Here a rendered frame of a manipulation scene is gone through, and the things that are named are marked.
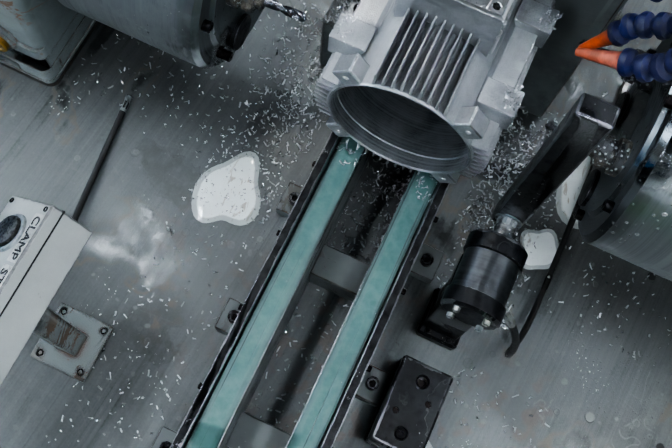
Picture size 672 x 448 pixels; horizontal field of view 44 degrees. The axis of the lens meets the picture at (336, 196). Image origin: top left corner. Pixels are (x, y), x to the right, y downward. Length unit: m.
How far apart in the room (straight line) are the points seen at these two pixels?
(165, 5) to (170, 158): 0.30
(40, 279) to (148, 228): 0.30
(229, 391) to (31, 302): 0.22
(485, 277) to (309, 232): 0.22
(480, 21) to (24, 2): 0.50
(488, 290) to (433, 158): 0.19
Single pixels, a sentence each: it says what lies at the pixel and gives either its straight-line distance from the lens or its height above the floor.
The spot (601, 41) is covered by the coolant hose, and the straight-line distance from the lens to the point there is 0.77.
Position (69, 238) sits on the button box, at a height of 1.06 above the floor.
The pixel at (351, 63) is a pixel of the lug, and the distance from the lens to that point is 0.78.
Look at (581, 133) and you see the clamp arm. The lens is 0.63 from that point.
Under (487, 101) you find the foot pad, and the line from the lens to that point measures 0.80.
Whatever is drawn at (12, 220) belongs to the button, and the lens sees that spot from 0.77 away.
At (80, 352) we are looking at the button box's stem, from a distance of 1.01.
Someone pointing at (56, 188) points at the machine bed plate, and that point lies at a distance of 1.07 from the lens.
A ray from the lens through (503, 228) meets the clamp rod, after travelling 0.81.
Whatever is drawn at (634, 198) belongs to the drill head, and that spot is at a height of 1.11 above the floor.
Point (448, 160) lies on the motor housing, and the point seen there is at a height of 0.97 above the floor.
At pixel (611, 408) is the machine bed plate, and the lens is 1.05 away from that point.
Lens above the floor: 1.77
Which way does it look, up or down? 71 degrees down
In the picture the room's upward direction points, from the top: 11 degrees clockwise
